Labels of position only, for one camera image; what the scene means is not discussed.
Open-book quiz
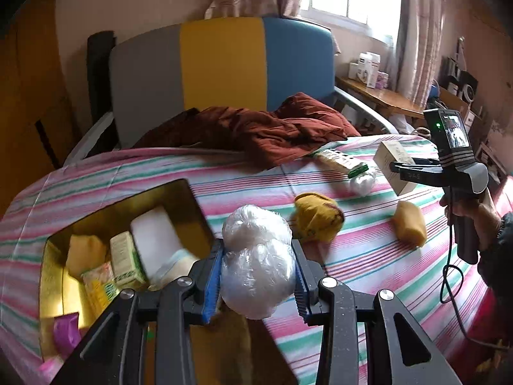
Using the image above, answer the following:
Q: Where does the green white packet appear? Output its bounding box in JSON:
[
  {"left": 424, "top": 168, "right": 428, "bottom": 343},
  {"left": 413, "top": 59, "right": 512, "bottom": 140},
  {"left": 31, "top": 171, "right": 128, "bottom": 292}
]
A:
[{"left": 316, "top": 148, "right": 369, "bottom": 178}]

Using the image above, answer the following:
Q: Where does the person's right forearm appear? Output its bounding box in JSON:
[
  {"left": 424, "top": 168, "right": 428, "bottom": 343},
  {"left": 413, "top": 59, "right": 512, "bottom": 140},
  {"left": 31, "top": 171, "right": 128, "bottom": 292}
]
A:
[{"left": 477, "top": 212, "right": 513, "bottom": 289}]

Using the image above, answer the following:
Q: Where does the wooden wardrobe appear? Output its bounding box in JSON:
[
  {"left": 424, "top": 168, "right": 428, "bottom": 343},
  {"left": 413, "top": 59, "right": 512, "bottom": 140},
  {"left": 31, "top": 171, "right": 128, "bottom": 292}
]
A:
[{"left": 0, "top": 8, "right": 77, "bottom": 209}]

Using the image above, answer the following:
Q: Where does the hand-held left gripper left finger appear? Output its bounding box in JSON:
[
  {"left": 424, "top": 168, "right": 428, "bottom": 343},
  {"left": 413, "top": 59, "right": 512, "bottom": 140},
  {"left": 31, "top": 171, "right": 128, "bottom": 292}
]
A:
[{"left": 52, "top": 241, "right": 225, "bottom": 385}]

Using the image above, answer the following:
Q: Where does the red cloth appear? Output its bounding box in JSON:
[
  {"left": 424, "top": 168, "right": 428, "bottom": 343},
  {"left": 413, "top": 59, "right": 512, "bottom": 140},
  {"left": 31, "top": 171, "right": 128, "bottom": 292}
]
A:
[{"left": 465, "top": 285, "right": 513, "bottom": 370}]

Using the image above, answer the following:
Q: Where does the black cable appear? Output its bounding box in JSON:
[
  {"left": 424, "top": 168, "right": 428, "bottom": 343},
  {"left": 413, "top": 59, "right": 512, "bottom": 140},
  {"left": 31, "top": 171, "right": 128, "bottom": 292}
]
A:
[{"left": 440, "top": 225, "right": 513, "bottom": 349}]

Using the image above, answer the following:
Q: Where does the white foam block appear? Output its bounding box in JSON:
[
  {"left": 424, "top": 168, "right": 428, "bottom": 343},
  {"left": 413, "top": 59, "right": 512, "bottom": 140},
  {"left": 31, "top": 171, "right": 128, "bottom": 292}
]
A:
[{"left": 130, "top": 205, "right": 199, "bottom": 281}]

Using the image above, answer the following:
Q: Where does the grey bed side rail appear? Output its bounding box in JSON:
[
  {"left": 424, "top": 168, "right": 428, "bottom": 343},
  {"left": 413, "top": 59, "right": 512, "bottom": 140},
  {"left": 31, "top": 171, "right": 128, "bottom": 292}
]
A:
[
  {"left": 62, "top": 111, "right": 117, "bottom": 165},
  {"left": 334, "top": 88, "right": 397, "bottom": 135}
]

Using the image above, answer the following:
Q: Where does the golden gift box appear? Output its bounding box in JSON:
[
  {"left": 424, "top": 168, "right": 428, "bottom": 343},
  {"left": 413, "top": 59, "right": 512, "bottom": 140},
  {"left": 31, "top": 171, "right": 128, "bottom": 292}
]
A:
[{"left": 38, "top": 178, "right": 253, "bottom": 385}]

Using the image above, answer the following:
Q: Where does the striped bed sheet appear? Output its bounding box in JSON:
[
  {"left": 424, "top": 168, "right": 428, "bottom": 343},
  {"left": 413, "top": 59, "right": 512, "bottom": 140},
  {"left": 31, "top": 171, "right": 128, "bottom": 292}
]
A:
[{"left": 0, "top": 134, "right": 506, "bottom": 385}]

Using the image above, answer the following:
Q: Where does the yellow knitted sock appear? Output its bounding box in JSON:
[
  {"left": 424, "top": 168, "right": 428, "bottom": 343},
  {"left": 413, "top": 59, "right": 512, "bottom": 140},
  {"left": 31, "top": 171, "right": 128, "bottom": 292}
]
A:
[{"left": 289, "top": 192, "right": 345, "bottom": 243}]

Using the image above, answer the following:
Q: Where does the dark red quilt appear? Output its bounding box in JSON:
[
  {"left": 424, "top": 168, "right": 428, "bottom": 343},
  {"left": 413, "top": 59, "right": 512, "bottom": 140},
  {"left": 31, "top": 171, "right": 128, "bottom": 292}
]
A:
[{"left": 134, "top": 92, "right": 361, "bottom": 169}]

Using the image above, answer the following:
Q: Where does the yellow sponge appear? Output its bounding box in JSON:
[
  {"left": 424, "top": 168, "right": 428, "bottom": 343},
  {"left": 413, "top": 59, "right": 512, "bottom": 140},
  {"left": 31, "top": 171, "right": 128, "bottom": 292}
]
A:
[
  {"left": 66, "top": 233, "right": 107, "bottom": 279},
  {"left": 393, "top": 201, "right": 428, "bottom": 247}
]

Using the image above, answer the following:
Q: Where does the small green cream box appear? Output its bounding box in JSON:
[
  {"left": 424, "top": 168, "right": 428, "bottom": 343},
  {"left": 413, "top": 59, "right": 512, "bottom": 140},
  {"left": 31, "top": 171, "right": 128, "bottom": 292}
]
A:
[{"left": 109, "top": 230, "right": 148, "bottom": 289}]

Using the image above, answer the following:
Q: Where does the white medicine box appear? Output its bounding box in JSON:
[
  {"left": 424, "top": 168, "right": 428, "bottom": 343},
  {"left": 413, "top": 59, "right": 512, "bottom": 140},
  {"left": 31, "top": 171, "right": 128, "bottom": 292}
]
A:
[{"left": 358, "top": 52, "right": 380, "bottom": 88}]

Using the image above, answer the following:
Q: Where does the pink towel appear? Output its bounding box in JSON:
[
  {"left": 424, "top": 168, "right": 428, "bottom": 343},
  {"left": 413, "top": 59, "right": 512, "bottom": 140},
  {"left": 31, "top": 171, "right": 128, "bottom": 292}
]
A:
[{"left": 39, "top": 355, "right": 65, "bottom": 374}]

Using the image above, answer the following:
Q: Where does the purple plastic packet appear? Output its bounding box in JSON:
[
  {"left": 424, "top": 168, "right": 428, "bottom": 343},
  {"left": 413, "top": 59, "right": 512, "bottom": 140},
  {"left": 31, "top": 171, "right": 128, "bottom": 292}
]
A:
[{"left": 53, "top": 313, "right": 83, "bottom": 359}]

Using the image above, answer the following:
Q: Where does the yellow packet with green edge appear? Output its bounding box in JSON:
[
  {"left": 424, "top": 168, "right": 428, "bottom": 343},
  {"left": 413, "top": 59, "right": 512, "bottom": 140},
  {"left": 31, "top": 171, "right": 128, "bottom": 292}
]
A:
[{"left": 81, "top": 261, "right": 121, "bottom": 317}]

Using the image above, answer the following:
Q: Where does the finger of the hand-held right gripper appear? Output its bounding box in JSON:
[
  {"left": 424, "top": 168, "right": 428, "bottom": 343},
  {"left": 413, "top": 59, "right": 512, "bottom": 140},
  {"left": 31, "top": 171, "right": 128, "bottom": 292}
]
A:
[{"left": 390, "top": 158, "right": 442, "bottom": 181}]

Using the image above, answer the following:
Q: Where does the clear bag of cotton balls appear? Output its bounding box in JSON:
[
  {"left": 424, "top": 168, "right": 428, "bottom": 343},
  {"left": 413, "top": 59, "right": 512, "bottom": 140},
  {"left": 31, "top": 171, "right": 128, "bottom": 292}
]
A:
[
  {"left": 349, "top": 167, "right": 378, "bottom": 197},
  {"left": 221, "top": 204, "right": 297, "bottom": 321}
]

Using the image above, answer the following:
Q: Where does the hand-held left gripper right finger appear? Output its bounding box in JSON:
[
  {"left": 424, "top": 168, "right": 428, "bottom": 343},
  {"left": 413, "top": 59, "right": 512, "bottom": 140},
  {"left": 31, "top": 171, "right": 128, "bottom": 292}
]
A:
[{"left": 290, "top": 240, "right": 461, "bottom": 385}]

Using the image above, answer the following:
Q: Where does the person's right hand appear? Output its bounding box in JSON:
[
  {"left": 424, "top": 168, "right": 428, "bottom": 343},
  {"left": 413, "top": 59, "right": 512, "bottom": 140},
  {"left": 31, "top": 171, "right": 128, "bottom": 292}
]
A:
[{"left": 440, "top": 186, "right": 501, "bottom": 251}]

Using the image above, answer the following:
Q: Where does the grey yellow blue headboard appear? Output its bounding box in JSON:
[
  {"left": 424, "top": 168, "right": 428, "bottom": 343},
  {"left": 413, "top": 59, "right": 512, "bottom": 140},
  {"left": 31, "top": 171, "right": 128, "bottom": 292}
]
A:
[{"left": 109, "top": 15, "right": 337, "bottom": 149}]

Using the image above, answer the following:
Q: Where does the wooden table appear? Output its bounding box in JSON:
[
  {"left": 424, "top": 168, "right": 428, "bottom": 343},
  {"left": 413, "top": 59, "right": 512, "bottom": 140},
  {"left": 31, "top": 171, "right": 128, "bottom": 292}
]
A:
[{"left": 336, "top": 75, "right": 425, "bottom": 119}]

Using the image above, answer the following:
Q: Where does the cream cardboard box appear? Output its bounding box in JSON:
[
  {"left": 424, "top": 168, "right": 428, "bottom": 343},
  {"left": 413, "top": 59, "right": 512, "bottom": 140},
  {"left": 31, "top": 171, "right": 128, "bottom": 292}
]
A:
[{"left": 374, "top": 140, "right": 425, "bottom": 197}]

